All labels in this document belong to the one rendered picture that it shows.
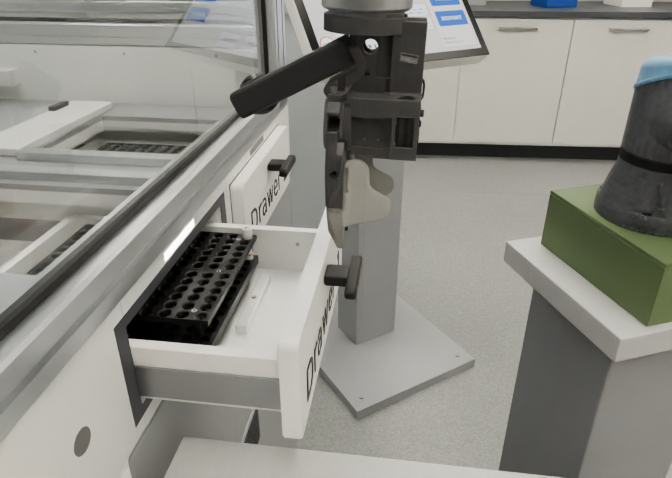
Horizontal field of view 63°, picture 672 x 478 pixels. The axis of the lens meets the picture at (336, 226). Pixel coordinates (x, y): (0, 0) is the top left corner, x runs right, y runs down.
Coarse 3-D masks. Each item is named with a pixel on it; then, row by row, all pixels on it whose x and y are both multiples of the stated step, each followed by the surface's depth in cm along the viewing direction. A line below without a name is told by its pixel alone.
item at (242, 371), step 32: (224, 224) 71; (288, 256) 71; (288, 288) 68; (256, 320) 62; (160, 352) 49; (192, 352) 48; (224, 352) 48; (256, 352) 48; (160, 384) 50; (192, 384) 50; (224, 384) 49; (256, 384) 49
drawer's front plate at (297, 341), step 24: (312, 264) 55; (336, 264) 68; (312, 288) 51; (336, 288) 69; (288, 312) 48; (312, 312) 50; (288, 336) 45; (312, 336) 51; (288, 360) 45; (288, 384) 46; (312, 384) 53; (288, 408) 47; (288, 432) 48
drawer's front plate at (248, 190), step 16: (272, 144) 89; (256, 160) 82; (240, 176) 77; (256, 176) 80; (272, 176) 90; (288, 176) 102; (240, 192) 74; (256, 192) 81; (240, 208) 75; (272, 208) 91
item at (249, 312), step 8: (264, 280) 67; (256, 288) 66; (264, 288) 66; (256, 296) 64; (264, 296) 66; (248, 304) 63; (256, 304) 63; (248, 312) 61; (256, 312) 63; (240, 320) 60; (248, 320) 60; (240, 328) 59; (248, 328) 60
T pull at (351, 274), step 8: (352, 256) 60; (360, 256) 60; (352, 264) 58; (360, 264) 59; (328, 272) 57; (336, 272) 57; (344, 272) 57; (352, 272) 57; (360, 272) 59; (328, 280) 56; (336, 280) 56; (344, 280) 56; (352, 280) 55; (352, 288) 54; (344, 296) 54; (352, 296) 54
